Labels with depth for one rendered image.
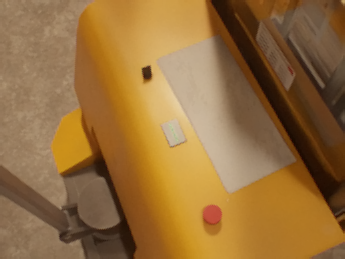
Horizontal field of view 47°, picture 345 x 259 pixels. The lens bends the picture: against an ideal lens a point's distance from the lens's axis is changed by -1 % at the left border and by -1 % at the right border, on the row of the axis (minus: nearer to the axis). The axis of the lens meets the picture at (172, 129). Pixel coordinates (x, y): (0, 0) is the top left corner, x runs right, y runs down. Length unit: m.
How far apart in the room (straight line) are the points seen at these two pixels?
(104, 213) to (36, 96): 0.92
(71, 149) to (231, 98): 0.76
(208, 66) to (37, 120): 1.20
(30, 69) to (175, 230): 1.49
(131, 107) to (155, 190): 0.20
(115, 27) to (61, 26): 1.23
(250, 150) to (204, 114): 0.13
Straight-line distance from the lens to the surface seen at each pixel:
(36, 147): 1.97
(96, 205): 1.35
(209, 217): 0.82
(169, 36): 1.04
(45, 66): 2.17
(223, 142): 0.90
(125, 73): 0.99
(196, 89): 0.95
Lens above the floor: 1.73
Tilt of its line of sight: 66 degrees down
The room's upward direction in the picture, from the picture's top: 4 degrees counter-clockwise
